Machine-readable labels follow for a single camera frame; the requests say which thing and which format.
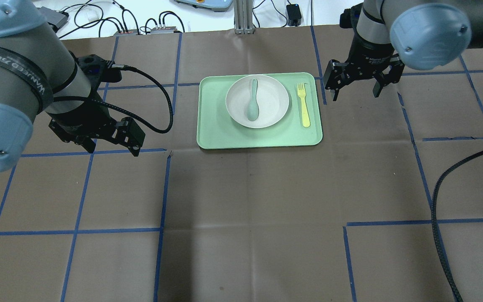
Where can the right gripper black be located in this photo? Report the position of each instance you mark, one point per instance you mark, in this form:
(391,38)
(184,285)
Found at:
(366,57)

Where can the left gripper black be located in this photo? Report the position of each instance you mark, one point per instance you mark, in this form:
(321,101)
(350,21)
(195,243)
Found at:
(85,112)

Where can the yellow plastic fork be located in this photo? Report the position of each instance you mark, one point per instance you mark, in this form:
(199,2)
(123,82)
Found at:
(305,117)

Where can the beige round plate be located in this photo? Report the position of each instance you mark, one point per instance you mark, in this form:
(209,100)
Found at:
(272,98)

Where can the teal plastic spoon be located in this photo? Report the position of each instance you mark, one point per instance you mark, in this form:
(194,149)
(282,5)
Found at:
(253,110)

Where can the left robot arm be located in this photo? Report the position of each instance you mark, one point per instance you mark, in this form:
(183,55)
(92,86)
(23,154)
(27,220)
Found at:
(39,74)

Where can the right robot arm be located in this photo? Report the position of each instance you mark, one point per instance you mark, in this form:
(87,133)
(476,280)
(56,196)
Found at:
(390,35)

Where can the black power adapter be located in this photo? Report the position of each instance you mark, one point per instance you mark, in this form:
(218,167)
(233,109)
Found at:
(294,15)

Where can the light green tray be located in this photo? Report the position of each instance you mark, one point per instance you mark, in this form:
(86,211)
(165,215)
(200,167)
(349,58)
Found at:
(217,130)

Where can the brown paper table cover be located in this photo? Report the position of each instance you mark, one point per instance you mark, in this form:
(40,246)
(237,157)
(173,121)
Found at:
(345,220)

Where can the grey usb hub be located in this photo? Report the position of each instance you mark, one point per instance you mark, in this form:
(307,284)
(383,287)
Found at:
(55,19)

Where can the far blue teach pendant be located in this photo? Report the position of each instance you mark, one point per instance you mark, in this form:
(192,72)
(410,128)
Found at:
(213,5)

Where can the aluminium frame post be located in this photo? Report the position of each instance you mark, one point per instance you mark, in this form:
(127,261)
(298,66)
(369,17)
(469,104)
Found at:
(243,17)

